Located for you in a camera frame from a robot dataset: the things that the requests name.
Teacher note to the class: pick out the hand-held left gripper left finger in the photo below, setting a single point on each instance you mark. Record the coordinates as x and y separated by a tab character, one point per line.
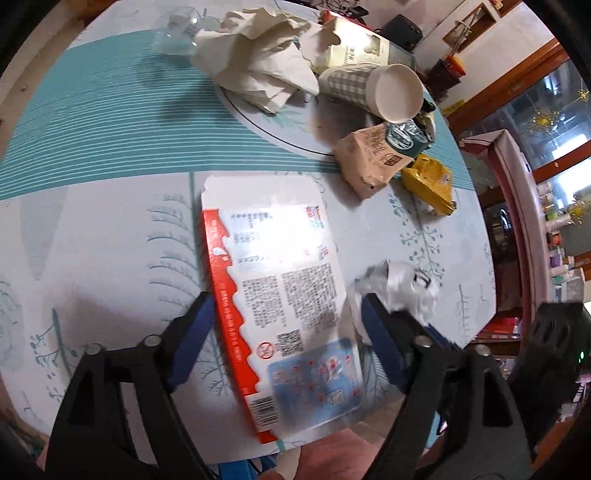
194	341

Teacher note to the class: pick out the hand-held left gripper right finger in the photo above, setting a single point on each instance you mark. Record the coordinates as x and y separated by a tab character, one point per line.
383	332

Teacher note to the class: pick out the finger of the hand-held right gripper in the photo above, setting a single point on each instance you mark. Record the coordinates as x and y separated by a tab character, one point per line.
441	339

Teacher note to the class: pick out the red and white carton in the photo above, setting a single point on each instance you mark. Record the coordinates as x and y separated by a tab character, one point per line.
286	295

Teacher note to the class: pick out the yellow foil snack wrapper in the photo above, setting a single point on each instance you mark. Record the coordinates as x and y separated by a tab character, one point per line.
429	180

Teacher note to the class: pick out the clear plastic bottle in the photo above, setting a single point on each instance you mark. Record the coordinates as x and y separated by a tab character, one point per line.
178	32

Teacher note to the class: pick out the crumpled white plastic bag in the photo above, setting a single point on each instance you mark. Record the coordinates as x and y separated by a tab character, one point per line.
406	286

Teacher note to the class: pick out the row of small bottles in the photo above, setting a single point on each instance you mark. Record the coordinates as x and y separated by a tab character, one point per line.
561	230

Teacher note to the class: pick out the person's pink trouser leg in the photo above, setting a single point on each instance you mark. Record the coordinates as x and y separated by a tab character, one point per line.
341	454

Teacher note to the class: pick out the tree-print tablecloth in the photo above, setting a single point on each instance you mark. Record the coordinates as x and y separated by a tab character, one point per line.
115	207

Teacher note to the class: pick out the pink chair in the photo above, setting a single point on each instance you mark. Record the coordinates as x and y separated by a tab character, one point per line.
512	184

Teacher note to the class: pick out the beige snack packet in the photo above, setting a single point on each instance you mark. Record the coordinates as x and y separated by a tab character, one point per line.
369	161

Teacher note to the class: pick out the dark green foil packet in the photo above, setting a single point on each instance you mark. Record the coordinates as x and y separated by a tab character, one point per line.
406	141

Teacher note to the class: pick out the round glass turntable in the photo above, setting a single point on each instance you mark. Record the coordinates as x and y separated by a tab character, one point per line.
295	124

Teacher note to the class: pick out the checked paper cup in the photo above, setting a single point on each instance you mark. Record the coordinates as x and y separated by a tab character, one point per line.
346	83

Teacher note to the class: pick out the dark red container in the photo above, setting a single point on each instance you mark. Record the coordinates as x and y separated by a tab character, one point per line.
445	76

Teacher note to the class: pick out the wooden glass-door cabinet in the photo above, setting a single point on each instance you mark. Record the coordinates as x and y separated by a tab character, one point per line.
521	78

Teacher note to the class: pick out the crumpled white tissue paper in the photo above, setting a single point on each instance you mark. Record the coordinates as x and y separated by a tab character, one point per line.
258	60

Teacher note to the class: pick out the torn beige drink carton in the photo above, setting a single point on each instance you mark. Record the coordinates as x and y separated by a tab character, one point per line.
360	44

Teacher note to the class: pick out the black bag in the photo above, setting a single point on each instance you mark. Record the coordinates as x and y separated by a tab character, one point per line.
401	30

